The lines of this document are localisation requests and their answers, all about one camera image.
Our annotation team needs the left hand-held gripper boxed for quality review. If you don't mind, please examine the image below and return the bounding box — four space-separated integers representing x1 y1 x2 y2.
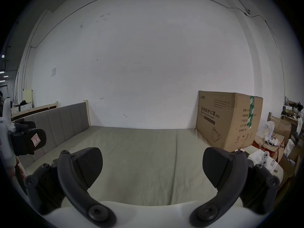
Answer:
0 98 47 170

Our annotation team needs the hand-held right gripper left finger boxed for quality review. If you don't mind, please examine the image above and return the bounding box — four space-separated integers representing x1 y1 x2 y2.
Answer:
24 147 116 225

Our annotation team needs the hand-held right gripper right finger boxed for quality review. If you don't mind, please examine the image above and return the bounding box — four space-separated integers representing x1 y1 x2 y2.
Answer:
190 147 281 225

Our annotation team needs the person's left hand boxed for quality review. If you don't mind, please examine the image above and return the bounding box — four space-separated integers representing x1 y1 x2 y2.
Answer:
7 156 27 194

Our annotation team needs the grey padded headboard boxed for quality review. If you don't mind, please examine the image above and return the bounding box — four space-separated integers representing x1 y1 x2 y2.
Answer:
12 100 91 168

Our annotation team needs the white box with hand controller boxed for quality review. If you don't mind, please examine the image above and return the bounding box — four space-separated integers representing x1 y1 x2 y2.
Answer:
247 148 284 190

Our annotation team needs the large printed cardboard carton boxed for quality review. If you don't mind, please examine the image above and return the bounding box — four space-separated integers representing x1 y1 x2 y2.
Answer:
196 90 264 153

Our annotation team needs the pile of cardboard cartons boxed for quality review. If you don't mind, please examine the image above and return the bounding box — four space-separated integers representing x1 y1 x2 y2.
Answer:
253 96 304 194

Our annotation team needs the bed with beige sheet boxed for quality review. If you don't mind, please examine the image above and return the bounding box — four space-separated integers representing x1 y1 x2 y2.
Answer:
24 125 240 206

